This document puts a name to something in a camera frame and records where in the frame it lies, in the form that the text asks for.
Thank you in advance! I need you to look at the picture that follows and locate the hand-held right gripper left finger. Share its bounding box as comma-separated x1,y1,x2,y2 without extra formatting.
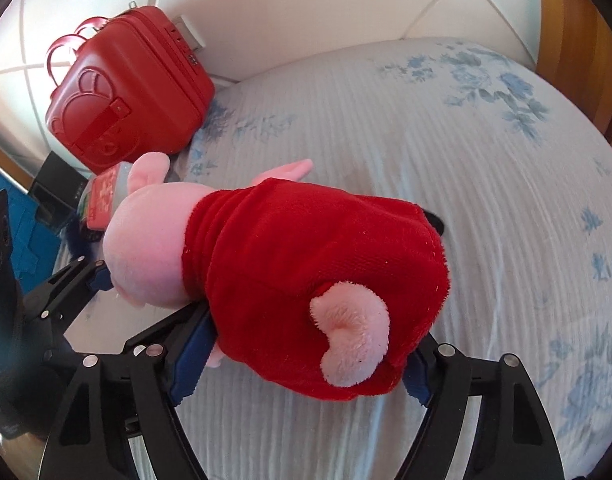
41,305,217,480

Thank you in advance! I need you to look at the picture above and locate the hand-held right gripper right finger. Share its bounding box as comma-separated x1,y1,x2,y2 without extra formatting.
391,342,562,480

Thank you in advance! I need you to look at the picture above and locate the blue plastic crate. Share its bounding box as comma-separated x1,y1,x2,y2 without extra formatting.
0,172,44,281

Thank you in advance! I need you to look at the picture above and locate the pink printed packet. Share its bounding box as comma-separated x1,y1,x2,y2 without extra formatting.
83,162,134,231

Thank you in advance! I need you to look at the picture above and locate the red dress pig plush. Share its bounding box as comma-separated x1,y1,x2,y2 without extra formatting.
102,152,449,403

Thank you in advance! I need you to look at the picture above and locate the black box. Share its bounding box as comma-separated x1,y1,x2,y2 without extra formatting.
30,152,87,233

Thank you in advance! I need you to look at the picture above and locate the small red suitcase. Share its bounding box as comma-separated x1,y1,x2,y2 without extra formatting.
45,6,217,176

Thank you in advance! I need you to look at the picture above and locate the blue floral bed sheet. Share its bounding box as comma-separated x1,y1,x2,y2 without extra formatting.
51,35,612,480

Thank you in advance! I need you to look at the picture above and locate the white padded headboard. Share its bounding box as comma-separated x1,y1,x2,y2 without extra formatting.
0,0,542,171

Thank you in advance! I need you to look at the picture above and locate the wooden bed frame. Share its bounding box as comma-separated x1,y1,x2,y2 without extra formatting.
536,0,612,146

